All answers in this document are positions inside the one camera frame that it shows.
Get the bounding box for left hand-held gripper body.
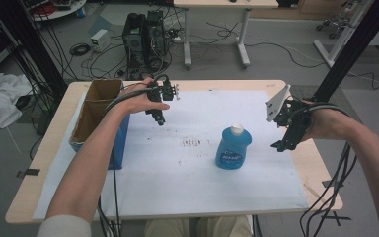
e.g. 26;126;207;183
145;74;181;104

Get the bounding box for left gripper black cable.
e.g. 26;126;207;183
97;73;173;237

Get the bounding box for black computer tower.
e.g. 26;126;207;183
121;12;148;81
145;9;170;68

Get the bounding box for white cloth pile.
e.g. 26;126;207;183
0;72;35;133

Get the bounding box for wooden table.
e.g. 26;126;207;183
4;78;344;225

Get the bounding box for white desk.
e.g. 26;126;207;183
173;0;280;71

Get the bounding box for right gripper black cable bundle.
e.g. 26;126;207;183
289;95;359;237

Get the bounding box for person's left hand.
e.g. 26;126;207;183
116;77;171;116

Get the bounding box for white table mat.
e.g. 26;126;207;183
32;89;310;221

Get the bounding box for small white box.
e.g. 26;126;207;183
90;28;112;53

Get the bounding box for round white table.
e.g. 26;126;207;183
29;0;88;23

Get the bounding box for black floor tape strip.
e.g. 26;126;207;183
15;168;41;180

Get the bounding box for black floor cable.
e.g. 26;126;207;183
206;21;328;69

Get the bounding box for blue detergent bottle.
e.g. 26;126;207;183
214;122;254;171

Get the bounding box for coiled black cable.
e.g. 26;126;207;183
68;42;92;57

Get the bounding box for white stand frame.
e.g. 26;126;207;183
313;0;379;69

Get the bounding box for black metal stand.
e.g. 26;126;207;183
0;0;69;100
311;0;379;103

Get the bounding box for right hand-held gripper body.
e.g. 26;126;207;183
265;83;313;141

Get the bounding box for office chair base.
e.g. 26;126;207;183
315;13;350;40

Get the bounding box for person's right hand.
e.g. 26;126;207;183
300;100;359;143

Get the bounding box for person's beige trouser legs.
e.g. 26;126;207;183
143;215;253;237

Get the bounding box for person's light sleeve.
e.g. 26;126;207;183
35;214;93;237

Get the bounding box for open cardboard box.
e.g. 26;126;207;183
68;78;131;171

